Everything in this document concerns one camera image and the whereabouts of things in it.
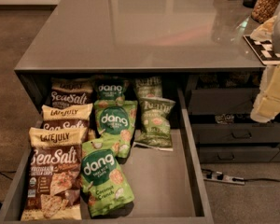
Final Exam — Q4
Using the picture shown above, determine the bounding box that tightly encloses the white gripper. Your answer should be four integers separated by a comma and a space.
250, 64, 280, 123

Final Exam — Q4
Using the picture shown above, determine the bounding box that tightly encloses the green jalapeno chip bag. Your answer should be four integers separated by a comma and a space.
133, 97, 175, 151
134, 76, 162, 99

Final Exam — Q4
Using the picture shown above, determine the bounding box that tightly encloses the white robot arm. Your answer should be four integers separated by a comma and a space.
250, 11, 280, 123

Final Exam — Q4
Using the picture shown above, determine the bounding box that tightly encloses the open grey top drawer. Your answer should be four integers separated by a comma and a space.
0, 91, 214, 224

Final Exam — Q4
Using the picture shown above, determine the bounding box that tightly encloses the middle green Dang bag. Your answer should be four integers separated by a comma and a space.
94, 100, 138, 159

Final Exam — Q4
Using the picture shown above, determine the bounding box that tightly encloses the green dang bag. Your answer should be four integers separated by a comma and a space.
94, 100, 138, 159
95, 77, 130, 105
81, 139, 134, 217

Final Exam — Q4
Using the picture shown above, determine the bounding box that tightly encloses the back green Dang bag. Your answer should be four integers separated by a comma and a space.
95, 77, 130, 105

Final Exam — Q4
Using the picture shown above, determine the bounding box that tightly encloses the front green Dang bag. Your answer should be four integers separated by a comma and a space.
81, 139, 134, 217

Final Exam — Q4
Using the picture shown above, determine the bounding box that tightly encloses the middle Late July chip bag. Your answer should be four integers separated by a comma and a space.
42, 104, 96, 140

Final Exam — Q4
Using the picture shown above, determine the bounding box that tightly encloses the late july chip bag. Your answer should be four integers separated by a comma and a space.
50, 78, 93, 109
42, 104, 96, 140
21, 128, 87, 221

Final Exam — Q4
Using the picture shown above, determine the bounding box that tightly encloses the back Late July chip bag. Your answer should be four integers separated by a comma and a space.
50, 78, 93, 109

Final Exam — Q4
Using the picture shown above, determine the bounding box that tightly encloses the front Late July chip bag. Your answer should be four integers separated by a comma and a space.
21, 128, 87, 221

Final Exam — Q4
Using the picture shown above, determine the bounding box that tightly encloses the black white fiducial marker tile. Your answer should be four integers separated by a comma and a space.
244, 35, 280, 65

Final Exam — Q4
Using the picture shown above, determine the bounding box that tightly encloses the white power strip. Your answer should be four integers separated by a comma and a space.
203, 172, 245, 186

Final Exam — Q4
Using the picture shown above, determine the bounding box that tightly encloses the glass jar of granola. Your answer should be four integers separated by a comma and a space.
251, 0, 280, 23

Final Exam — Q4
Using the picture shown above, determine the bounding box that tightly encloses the grey lower drawer with handle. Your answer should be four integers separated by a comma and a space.
191, 123, 280, 144

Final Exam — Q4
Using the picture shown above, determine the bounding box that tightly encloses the grey drawer with handle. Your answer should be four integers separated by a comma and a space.
191, 123, 280, 144
198, 147, 280, 163

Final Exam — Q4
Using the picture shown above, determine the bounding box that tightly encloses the grey bottom drawer with handle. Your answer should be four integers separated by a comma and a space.
198, 147, 280, 163

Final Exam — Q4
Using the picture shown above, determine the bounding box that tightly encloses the black power cable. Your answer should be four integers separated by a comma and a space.
232, 177, 280, 184

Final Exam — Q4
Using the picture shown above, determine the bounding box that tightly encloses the black cable on left floor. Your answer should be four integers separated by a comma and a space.
0, 167, 17, 217

